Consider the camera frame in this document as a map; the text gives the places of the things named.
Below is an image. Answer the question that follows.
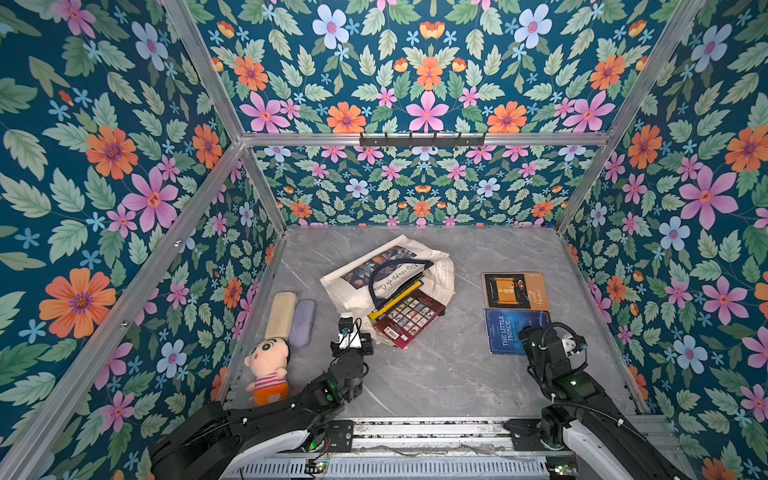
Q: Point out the cream canvas tote bag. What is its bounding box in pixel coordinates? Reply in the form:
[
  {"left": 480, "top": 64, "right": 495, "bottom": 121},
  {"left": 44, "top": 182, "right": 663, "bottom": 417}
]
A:
[{"left": 320, "top": 235, "right": 455, "bottom": 346}]

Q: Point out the dark red stamp book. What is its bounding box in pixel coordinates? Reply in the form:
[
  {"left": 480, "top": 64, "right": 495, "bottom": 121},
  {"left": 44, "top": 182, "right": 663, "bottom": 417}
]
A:
[{"left": 374, "top": 289, "right": 446, "bottom": 350}]

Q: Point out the blue Little Prince book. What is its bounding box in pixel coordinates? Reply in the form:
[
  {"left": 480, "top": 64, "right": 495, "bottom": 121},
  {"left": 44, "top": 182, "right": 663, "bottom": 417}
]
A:
[{"left": 484, "top": 309, "right": 550, "bottom": 355}]

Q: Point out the brown cover book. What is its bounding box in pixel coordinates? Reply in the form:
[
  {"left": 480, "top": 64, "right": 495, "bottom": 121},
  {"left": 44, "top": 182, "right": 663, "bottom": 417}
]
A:
[{"left": 482, "top": 272, "right": 551, "bottom": 312}]

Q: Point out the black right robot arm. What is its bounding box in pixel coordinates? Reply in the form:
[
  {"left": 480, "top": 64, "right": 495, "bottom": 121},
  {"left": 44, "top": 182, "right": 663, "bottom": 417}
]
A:
[{"left": 519, "top": 322, "right": 687, "bottom": 479}]

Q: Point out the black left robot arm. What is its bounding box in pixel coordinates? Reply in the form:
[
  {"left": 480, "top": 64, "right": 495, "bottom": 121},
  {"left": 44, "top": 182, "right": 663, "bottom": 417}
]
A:
[{"left": 150, "top": 333, "right": 373, "bottom": 479}]

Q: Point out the yellow spine book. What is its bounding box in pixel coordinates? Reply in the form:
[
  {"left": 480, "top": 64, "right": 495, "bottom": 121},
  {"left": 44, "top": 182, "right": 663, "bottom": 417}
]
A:
[{"left": 367, "top": 279, "right": 423, "bottom": 322}]

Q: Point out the purple fabric glasses case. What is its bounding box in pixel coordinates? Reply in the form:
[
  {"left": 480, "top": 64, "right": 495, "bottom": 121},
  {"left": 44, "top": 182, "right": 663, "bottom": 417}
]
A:
[{"left": 288, "top": 299, "right": 316, "bottom": 349}]

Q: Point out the beige glasses case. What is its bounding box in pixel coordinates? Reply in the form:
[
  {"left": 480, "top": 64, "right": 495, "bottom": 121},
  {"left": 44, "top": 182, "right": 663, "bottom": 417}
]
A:
[{"left": 264, "top": 291, "right": 297, "bottom": 340}]

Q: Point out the cartoon boy plush doll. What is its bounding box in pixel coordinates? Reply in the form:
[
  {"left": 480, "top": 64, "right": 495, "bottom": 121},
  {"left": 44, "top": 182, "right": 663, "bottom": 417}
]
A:
[{"left": 244, "top": 337, "right": 290, "bottom": 406}]

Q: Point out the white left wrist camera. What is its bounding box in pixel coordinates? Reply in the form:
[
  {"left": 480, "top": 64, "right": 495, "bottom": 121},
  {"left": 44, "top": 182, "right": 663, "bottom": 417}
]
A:
[{"left": 338, "top": 314, "right": 362, "bottom": 350}]

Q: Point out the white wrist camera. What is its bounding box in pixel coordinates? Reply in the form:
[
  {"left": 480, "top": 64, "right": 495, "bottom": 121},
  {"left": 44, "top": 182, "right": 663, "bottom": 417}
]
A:
[
  {"left": 338, "top": 314, "right": 362, "bottom": 350},
  {"left": 561, "top": 335, "right": 587, "bottom": 357}
]

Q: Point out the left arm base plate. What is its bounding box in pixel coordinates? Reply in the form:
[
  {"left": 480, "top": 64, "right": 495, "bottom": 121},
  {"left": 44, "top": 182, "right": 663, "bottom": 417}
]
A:
[{"left": 308, "top": 420, "right": 355, "bottom": 454}]

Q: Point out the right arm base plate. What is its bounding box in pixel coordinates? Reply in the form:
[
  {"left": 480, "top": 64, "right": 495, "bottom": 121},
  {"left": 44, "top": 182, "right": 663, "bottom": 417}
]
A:
[{"left": 502, "top": 418, "right": 566, "bottom": 451}]

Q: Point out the black hook rail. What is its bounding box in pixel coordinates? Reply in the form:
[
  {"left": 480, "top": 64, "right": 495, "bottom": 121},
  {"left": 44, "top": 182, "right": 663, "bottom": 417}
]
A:
[{"left": 358, "top": 132, "right": 486, "bottom": 149}]

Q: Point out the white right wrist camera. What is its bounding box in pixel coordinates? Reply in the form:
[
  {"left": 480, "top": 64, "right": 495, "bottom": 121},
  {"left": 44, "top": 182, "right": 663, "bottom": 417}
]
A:
[{"left": 561, "top": 335, "right": 587, "bottom": 357}]

